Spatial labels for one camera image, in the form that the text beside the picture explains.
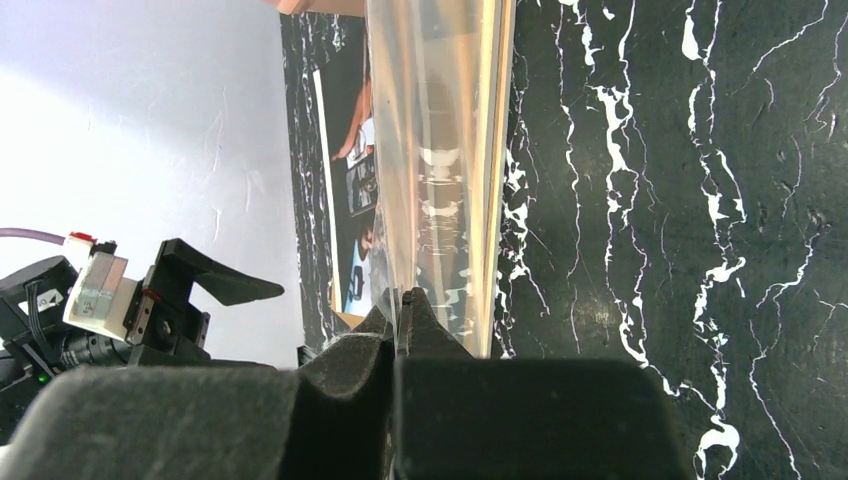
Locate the brown cardboard backing board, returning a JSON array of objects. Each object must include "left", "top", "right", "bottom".
[{"left": 264, "top": 0, "right": 366, "bottom": 17}]

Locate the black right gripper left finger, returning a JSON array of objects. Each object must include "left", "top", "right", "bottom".
[{"left": 1, "top": 312, "right": 394, "bottom": 479}]

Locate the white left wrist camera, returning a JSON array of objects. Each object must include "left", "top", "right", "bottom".
[{"left": 62, "top": 232, "right": 138, "bottom": 341}]

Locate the clear acrylic sheet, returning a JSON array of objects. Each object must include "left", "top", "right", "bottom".
[{"left": 366, "top": 1, "right": 485, "bottom": 358}]

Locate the printed photo with white border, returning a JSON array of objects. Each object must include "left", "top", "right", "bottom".
[{"left": 313, "top": 31, "right": 378, "bottom": 317}]

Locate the white wooden picture frame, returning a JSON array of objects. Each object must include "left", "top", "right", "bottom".
[{"left": 476, "top": 1, "right": 516, "bottom": 358}]

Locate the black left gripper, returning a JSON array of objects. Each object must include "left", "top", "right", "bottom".
[{"left": 1, "top": 238, "right": 285, "bottom": 444}]

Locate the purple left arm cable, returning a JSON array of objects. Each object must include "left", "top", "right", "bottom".
[{"left": 0, "top": 227, "right": 71, "bottom": 248}]

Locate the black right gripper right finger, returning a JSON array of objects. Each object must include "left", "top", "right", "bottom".
[{"left": 396, "top": 288, "right": 689, "bottom": 479}]

